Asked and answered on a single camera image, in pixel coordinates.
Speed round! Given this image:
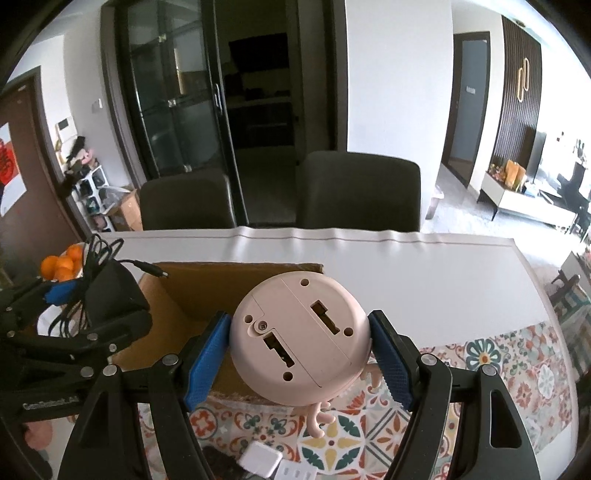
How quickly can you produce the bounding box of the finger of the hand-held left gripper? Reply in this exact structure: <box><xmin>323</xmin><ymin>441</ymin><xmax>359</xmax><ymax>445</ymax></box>
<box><xmin>0</xmin><ymin>308</ymin><xmax>154</xmax><ymax>384</ymax></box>
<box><xmin>0</xmin><ymin>277</ymin><xmax>90</xmax><ymax>335</ymax></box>

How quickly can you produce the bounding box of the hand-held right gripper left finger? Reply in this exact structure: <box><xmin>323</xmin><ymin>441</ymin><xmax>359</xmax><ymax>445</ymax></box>
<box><xmin>55</xmin><ymin>310</ymin><xmax>232</xmax><ymax>480</ymax></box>

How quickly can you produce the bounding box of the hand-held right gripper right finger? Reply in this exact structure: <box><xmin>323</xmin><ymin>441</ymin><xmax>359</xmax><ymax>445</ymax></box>
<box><xmin>368</xmin><ymin>310</ymin><xmax>541</xmax><ymax>480</ymax></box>

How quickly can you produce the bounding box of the black power adapter with cable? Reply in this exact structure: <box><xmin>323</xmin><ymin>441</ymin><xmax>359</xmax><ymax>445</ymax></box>
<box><xmin>46</xmin><ymin>233</ymin><xmax>169</xmax><ymax>337</ymax></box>

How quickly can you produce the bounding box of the brown cardboard box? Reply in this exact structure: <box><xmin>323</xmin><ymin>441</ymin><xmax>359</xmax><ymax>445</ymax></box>
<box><xmin>111</xmin><ymin>262</ymin><xmax>326</xmax><ymax>402</ymax></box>

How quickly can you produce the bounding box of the pink round plastic toy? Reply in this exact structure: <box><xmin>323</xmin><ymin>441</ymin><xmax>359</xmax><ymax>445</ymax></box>
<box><xmin>229</xmin><ymin>272</ymin><xmax>384</xmax><ymax>437</ymax></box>

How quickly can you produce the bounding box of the white square charger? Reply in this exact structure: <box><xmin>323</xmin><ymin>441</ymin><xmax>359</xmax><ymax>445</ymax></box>
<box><xmin>239</xmin><ymin>440</ymin><xmax>283</xmax><ymax>478</ymax></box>

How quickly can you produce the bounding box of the white plug adapter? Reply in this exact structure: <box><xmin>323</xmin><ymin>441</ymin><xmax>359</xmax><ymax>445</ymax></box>
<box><xmin>276</xmin><ymin>464</ymin><xmax>319</xmax><ymax>480</ymax></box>

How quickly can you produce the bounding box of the pile of oranges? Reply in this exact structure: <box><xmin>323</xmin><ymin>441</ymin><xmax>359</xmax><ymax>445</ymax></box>
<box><xmin>39</xmin><ymin>244</ymin><xmax>86</xmax><ymax>282</ymax></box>

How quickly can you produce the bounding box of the white fruit basket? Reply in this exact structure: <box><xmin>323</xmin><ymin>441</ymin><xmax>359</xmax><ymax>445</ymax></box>
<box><xmin>34</xmin><ymin>279</ymin><xmax>88</xmax><ymax>335</ymax></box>

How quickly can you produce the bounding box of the white table mat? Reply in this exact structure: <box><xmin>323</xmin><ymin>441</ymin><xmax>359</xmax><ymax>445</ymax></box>
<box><xmin>88</xmin><ymin>226</ymin><xmax>552</xmax><ymax>356</ymax></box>

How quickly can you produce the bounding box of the white shoe rack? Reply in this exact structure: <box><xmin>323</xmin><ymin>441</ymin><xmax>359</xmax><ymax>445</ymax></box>
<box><xmin>69</xmin><ymin>165</ymin><xmax>116</xmax><ymax>232</ymax></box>

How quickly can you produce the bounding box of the cardboard carton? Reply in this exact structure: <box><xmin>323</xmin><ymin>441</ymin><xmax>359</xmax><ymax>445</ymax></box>
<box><xmin>108</xmin><ymin>188</ymin><xmax>144</xmax><ymax>232</ymax></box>

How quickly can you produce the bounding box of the clear plastic bag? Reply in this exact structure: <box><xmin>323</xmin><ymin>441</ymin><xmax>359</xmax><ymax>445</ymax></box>
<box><xmin>98</xmin><ymin>185</ymin><xmax>133</xmax><ymax>209</ymax></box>

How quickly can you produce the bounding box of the colourful patterned tablecloth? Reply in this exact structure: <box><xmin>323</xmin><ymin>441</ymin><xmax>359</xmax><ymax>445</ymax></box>
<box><xmin>134</xmin><ymin>318</ymin><xmax>583</xmax><ymax>480</ymax></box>

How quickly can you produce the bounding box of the red door poster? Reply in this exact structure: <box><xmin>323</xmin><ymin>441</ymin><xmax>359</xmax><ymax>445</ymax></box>
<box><xmin>0</xmin><ymin>124</ymin><xmax>27</xmax><ymax>217</ymax></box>

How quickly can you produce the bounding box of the brown wooden door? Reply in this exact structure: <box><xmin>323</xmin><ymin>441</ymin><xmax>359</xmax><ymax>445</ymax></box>
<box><xmin>0</xmin><ymin>76</ymin><xmax>93</xmax><ymax>282</ymax></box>

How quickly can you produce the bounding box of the pile of plush toys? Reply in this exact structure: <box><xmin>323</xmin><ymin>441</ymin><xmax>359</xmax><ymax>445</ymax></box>
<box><xmin>64</xmin><ymin>136</ymin><xmax>100</xmax><ymax>177</ymax></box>

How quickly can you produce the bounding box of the dark grey dining chair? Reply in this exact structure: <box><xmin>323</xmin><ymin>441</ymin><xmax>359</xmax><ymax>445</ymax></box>
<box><xmin>295</xmin><ymin>151</ymin><xmax>422</xmax><ymax>232</ymax></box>
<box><xmin>139</xmin><ymin>168</ymin><xmax>237</xmax><ymax>230</ymax></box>

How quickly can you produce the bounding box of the wooden side chair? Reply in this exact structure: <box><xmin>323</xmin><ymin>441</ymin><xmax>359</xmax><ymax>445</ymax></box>
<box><xmin>549</xmin><ymin>272</ymin><xmax>583</xmax><ymax>326</ymax></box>

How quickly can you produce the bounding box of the white tv console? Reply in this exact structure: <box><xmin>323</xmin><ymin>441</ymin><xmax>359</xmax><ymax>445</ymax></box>
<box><xmin>478</xmin><ymin>173</ymin><xmax>585</xmax><ymax>232</ymax></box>

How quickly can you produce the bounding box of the black glass door cabinet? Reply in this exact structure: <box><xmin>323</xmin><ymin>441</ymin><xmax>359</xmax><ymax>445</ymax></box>
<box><xmin>102</xmin><ymin>0</ymin><xmax>250</xmax><ymax>224</ymax></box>

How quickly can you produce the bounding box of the orange paper bag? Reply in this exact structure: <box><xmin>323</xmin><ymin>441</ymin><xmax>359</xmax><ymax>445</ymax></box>
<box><xmin>505</xmin><ymin>159</ymin><xmax>527</xmax><ymax>191</ymax></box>

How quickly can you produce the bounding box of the black television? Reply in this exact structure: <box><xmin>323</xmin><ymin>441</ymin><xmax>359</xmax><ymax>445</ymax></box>
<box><xmin>531</xmin><ymin>131</ymin><xmax>548</xmax><ymax>182</ymax></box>

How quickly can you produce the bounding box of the black desk chair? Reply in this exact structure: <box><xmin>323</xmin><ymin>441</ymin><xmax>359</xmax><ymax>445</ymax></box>
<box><xmin>556</xmin><ymin>138</ymin><xmax>591</xmax><ymax>234</ymax></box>

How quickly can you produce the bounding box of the dark interior door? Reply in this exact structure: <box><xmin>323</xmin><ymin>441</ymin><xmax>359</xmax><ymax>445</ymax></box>
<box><xmin>441</xmin><ymin>31</ymin><xmax>491</xmax><ymax>182</ymax></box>

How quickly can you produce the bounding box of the dark slatted wall panel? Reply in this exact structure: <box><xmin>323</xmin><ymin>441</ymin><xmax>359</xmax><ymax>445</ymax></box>
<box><xmin>489</xmin><ymin>16</ymin><xmax>544</xmax><ymax>182</ymax></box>

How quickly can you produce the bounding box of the gold wall ornament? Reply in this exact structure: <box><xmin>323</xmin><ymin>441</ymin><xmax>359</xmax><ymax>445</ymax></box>
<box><xmin>516</xmin><ymin>58</ymin><xmax>531</xmax><ymax>105</ymax></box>

